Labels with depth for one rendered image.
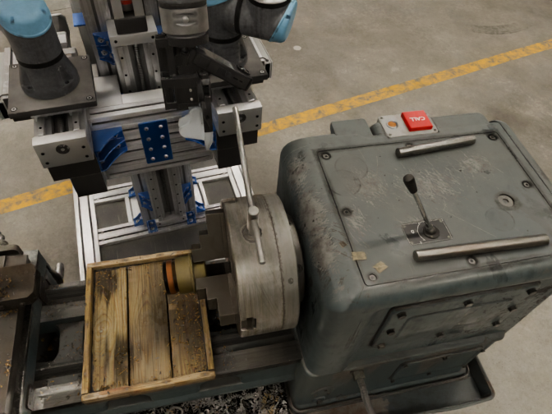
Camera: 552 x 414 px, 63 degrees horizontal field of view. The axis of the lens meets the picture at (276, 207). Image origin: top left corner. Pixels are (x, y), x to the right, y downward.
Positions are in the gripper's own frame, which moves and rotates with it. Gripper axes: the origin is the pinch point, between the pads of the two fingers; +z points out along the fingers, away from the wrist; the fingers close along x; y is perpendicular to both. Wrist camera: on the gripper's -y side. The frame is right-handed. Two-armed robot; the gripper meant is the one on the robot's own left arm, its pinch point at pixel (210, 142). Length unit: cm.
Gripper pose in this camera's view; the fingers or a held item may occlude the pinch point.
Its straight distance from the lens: 87.5
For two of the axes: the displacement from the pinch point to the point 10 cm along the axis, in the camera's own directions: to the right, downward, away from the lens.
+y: -9.8, 1.3, -1.7
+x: 2.2, 5.5, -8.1
